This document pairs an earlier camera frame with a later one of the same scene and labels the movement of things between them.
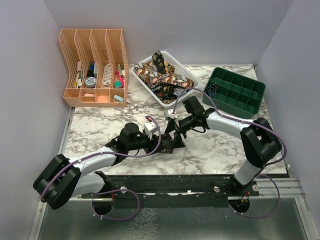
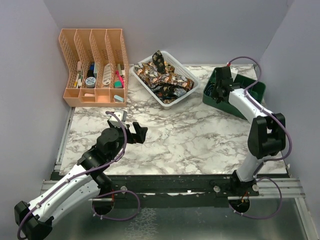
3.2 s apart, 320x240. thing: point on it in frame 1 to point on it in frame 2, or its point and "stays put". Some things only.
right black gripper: (173, 125) to (215, 94)
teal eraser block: (117, 84) stays put
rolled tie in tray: (211, 89) stays put
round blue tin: (90, 82) stays put
